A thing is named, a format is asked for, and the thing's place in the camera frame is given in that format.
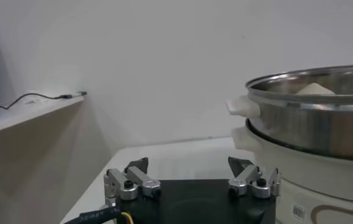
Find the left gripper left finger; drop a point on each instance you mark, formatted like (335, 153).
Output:
(140, 181)

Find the stainless steel steamer basket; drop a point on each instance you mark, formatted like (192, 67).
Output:
(316, 128)

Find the white electric cooker base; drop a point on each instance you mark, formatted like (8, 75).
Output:
(316, 179)

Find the white wall shelf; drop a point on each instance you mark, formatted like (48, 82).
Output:
(27, 114)

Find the white steamed baozi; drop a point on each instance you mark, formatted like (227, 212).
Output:
(315, 89)

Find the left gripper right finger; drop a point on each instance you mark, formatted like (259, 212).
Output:
(246, 179)

